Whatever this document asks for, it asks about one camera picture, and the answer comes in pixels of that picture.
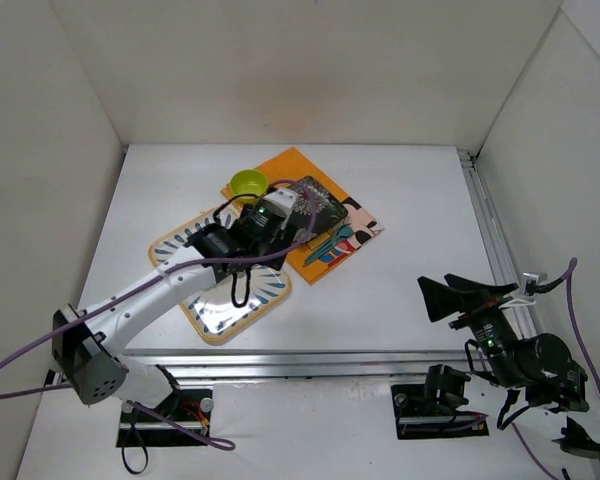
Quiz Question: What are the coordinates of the teal plastic fork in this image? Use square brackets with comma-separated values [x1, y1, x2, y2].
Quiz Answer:
[302, 223, 349, 267]

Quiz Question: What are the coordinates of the teal plastic spoon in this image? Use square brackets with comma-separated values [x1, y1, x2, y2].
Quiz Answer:
[304, 224, 355, 263]

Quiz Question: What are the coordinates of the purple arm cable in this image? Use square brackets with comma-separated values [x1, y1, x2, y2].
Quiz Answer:
[512, 256, 600, 480]
[0, 178, 321, 451]

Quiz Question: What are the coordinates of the aluminium frame rail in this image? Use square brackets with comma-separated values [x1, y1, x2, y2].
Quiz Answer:
[127, 349, 468, 384]
[458, 149, 600, 479]

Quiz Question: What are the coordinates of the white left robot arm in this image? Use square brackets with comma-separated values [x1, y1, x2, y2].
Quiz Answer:
[52, 188, 299, 409]

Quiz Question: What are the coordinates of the black floral square plate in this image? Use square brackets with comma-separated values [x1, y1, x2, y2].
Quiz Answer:
[285, 176, 348, 243]

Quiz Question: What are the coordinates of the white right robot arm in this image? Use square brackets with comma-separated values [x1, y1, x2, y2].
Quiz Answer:
[417, 274, 600, 459]

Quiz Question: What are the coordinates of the white blue-patterned rectangular plate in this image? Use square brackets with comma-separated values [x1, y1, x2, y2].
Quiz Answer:
[148, 210, 292, 346]

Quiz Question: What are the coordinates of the green small bowl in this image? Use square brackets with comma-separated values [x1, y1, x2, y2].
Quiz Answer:
[229, 169, 269, 198]

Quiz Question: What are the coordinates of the aluminium frame rail front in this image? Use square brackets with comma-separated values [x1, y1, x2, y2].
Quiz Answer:
[127, 349, 468, 384]

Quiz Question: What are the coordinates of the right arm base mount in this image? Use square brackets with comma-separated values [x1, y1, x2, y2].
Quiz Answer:
[390, 364, 489, 441]

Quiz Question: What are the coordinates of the aluminium frame rail right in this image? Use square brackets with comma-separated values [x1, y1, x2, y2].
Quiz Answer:
[458, 149, 600, 479]

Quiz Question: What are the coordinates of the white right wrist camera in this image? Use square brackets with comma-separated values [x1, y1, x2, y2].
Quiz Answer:
[502, 272, 547, 308]

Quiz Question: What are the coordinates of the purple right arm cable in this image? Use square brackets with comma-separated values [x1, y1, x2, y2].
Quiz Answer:
[512, 256, 600, 480]

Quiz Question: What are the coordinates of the orange cartoon placemat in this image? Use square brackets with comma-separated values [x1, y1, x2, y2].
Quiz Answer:
[220, 145, 386, 286]

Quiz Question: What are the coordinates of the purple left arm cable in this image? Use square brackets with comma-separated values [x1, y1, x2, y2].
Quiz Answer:
[0, 178, 321, 451]

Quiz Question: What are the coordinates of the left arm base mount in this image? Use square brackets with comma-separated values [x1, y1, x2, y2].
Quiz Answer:
[116, 387, 213, 448]

